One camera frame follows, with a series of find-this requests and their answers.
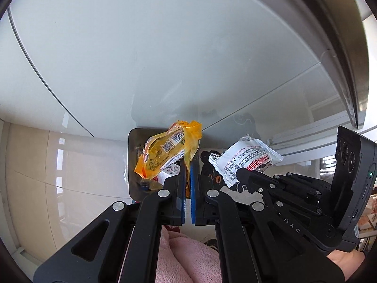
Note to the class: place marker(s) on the person's right hand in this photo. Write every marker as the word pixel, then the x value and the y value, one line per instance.
pixel 346 261

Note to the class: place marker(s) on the grey waste bin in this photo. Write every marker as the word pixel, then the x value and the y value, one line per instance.
pixel 132 159

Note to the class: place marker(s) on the pink fleece pants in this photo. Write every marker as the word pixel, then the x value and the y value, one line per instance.
pixel 188 259

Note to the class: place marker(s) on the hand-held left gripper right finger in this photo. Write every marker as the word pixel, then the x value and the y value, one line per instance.
pixel 193 200

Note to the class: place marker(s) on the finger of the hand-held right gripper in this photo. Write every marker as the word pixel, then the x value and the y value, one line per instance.
pixel 294 182
pixel 294 212

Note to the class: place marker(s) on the white cabinet door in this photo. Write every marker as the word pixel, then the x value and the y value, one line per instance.
pixel 29 94

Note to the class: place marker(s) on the orange snack packet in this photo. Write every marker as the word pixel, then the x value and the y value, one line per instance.
pixel 165 150

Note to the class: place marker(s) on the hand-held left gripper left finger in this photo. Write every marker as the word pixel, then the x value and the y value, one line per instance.
pixel 183 206

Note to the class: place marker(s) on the white red print sachet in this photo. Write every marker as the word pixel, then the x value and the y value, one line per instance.
pixel 244 156

